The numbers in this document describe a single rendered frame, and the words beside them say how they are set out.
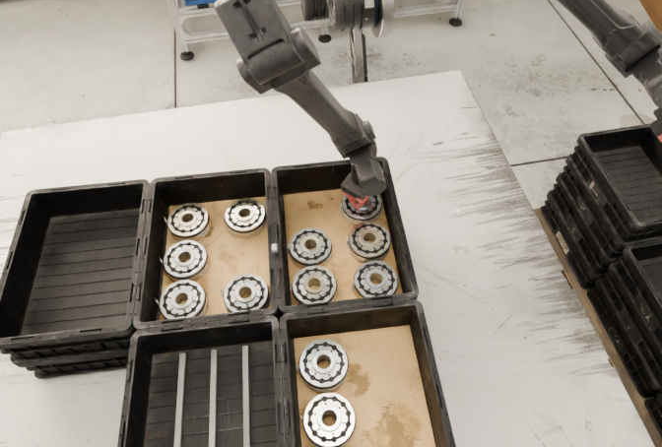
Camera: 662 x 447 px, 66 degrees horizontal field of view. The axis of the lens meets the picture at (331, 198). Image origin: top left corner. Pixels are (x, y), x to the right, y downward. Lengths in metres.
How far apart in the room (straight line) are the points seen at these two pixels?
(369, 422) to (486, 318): 0.44
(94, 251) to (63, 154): 0.53
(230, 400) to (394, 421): 0.34
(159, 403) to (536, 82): 2.58
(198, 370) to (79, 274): 0.40
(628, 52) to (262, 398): 0.96
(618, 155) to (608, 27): 1.20
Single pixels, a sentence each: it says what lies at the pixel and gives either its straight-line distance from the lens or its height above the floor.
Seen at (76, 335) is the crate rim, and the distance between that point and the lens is 1.19.
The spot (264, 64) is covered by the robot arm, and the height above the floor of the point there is 1.45.
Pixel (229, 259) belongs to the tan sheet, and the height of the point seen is 0.83.
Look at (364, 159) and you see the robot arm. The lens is 1.10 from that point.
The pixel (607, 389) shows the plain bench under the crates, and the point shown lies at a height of 0.70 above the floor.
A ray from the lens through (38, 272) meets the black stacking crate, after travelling 1.43.
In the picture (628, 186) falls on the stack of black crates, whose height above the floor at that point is 0.49.
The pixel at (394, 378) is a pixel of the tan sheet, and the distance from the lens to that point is 1.14.
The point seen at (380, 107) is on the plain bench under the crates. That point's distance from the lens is 1.78.
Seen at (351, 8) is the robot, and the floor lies 1.16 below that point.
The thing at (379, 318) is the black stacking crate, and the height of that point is 0.88.
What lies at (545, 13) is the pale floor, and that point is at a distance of 3.70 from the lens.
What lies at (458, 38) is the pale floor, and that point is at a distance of 3.33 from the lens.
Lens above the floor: 1.92
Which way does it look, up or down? 54 degrees down
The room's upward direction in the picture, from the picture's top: 1 degrees counter-clockwise
